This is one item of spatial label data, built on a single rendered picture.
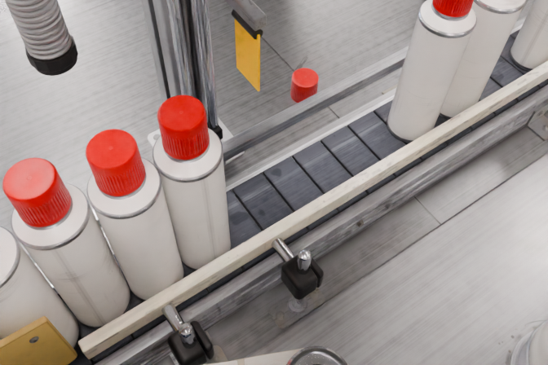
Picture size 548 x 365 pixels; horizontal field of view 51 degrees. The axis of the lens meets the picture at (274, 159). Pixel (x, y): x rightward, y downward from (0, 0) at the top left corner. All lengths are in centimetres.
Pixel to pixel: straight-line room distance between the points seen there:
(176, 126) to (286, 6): 50
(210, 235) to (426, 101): 26
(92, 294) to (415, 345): 28
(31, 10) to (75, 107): 36
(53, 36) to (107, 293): 21
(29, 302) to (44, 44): 18
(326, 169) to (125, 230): 26
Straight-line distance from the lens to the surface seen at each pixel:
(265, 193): 59
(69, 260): 43
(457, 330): 56
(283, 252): 53
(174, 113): 39
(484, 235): 61
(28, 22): 42
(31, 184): 38
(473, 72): 63
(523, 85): 70
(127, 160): 38
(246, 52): 42
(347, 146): 63
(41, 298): 46
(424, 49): 55
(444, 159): 65
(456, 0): 52
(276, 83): 75
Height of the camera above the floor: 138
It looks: 55 degrees down
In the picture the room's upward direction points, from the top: 2 degrees clockwise
